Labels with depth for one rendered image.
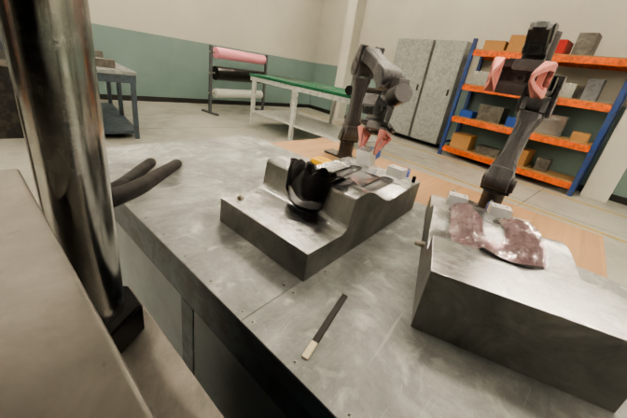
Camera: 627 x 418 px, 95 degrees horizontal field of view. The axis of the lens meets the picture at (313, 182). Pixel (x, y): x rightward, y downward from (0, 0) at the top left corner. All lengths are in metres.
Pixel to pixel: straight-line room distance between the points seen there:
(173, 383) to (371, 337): 0.27
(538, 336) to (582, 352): 0.05
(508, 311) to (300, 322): 0.29
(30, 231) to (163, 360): 0.28
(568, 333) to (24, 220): 0.56
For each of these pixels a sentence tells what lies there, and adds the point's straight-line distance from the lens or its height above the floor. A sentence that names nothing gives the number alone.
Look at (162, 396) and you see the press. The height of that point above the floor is 0.79.
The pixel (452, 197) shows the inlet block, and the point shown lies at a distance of 0.90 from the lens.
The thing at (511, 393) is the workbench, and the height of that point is 0.80.
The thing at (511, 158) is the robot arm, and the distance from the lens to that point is 1.06.
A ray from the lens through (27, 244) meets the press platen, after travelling 0.22.
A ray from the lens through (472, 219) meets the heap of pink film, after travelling 0.69.
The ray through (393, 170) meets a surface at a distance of 0.88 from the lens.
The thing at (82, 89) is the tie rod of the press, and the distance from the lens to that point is 0.34.
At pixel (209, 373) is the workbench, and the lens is 0.74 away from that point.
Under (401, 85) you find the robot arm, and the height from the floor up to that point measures 1.14.
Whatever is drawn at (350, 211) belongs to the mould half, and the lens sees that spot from 0.57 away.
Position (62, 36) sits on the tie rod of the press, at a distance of 0.33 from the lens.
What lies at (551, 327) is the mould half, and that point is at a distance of 0.52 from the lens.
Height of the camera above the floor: 1.15
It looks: 22 degrees down
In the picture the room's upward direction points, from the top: 9 degrees clockwise
